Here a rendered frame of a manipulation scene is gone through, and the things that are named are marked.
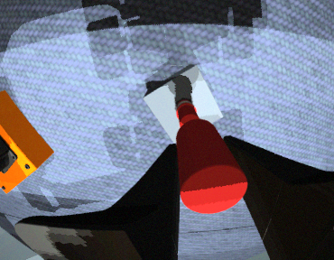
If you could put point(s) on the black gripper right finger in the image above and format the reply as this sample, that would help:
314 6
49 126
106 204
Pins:
292 204

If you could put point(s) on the white rectangular block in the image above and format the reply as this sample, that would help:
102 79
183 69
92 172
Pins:
185 84

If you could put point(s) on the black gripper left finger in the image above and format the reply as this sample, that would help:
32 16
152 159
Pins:
143 225

